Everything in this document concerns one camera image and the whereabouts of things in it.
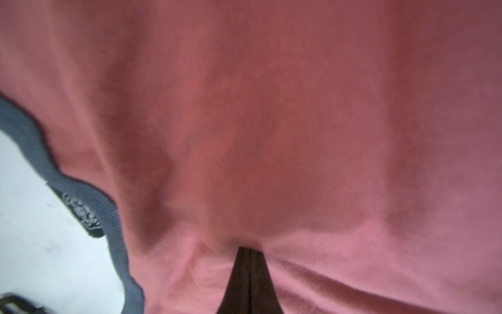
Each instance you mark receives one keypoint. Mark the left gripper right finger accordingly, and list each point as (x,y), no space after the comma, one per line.
(262,295)

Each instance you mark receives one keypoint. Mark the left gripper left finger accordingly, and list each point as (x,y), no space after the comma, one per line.
(236,298)

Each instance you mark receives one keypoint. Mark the red tank top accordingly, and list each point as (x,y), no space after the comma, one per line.
(356,144)

